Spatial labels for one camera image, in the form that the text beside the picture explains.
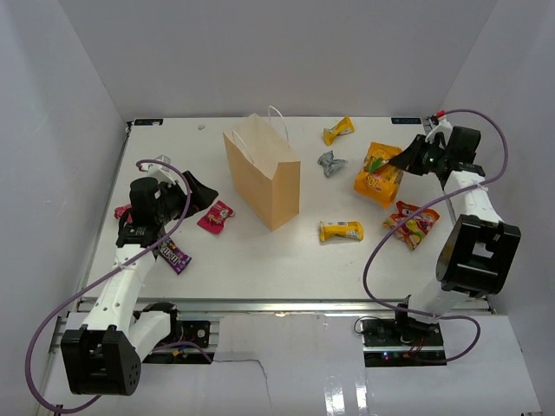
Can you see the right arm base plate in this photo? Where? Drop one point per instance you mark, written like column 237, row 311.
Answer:
column 386, row 343

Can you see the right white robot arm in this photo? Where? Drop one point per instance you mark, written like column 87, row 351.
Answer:
column 477, row 256

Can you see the aluminium front rail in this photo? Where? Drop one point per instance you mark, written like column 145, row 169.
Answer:
column 258, row 306

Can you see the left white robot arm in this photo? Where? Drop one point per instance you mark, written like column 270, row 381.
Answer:
column 104, row 355

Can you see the pink candy packet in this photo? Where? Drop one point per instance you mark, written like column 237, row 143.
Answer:
column 214, row 220

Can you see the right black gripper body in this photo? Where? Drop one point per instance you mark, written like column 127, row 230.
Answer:
column 432, row 157

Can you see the purple M&M's packet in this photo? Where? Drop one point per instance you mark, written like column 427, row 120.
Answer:
column 174, row 256

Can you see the small magenta wrapper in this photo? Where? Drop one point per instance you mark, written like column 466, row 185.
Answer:
column 119, row 211

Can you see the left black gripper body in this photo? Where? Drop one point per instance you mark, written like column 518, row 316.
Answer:
column 174, row 203

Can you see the brown paper bag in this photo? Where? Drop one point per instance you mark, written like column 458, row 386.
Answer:
column 265, row 169

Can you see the small yellow candy wrapper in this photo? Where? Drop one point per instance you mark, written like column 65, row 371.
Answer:
column 343, row 127

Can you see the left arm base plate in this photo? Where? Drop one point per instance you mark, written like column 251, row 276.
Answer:
column 197, row 332

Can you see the large orange snack bag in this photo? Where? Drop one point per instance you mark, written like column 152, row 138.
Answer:
column 377, row 179

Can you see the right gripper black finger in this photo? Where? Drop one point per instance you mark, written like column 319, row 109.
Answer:
column 413, row 153
column 413, row 168

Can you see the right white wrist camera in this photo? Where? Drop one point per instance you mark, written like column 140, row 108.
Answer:
column 440, row 125

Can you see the yellow snack bar wrapper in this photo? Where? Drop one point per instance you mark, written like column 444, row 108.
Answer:
column 346, row 229

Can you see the silver crumpled wrapper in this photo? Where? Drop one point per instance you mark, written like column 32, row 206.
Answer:
column 330, row 164

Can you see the orange fruit candy bag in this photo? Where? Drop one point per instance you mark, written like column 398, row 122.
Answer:
column 417, row 228

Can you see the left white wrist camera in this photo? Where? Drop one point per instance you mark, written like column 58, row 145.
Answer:
column 159, row 167

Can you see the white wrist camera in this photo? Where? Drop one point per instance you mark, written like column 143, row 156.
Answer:
column 440, row 125
column 159, row 167

